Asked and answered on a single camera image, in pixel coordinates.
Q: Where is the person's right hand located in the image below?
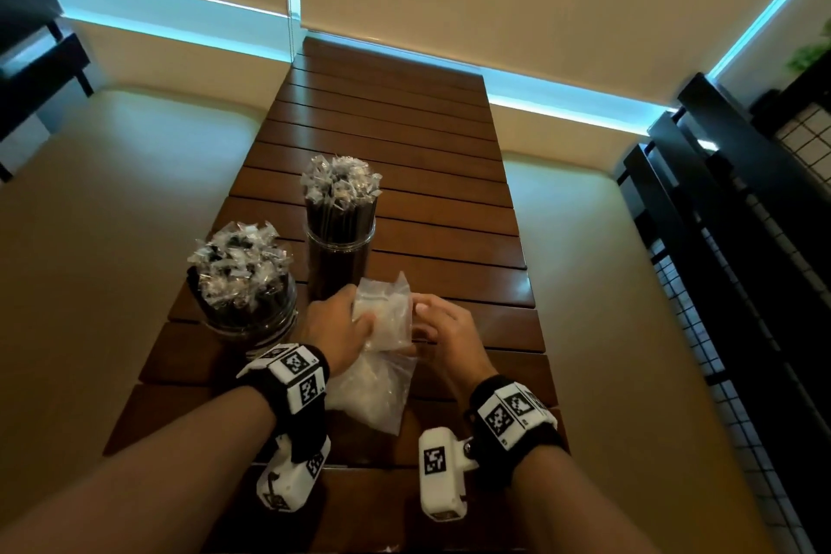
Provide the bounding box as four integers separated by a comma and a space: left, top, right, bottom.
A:
409, 292, 499, 405

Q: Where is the person's left hand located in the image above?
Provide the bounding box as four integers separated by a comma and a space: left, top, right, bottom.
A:
298, 284, 377, 377

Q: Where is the transparent plastic cup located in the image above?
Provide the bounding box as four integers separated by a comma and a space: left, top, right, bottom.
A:
303, 219, 377, 301
194, 274, 300, 347

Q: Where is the person's left forearm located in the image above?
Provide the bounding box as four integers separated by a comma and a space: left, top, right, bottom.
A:
0, 385, 277, 554

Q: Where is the black wristband with white markers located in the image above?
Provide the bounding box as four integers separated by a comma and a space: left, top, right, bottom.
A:
235, 342, 331, 464
466, 375, 566, 483

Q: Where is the beige padded bench seat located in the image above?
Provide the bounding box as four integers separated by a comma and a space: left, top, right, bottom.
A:
503, 154, 780, 554
0, 89, 264, 529

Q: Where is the black slatted bench backrest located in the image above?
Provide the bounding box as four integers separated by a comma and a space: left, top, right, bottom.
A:
0, 0, 95, 182
616, 73, 831, 554

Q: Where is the green plant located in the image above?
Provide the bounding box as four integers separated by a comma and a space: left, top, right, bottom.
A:
786, 21, 831, 74

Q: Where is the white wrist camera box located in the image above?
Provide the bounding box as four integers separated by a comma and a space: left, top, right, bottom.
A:
417, 427, 480, 522
256, 433, 332, 514

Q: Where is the black framed wire grid panel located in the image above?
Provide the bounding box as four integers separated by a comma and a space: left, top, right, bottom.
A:
750, 47, 831, 139

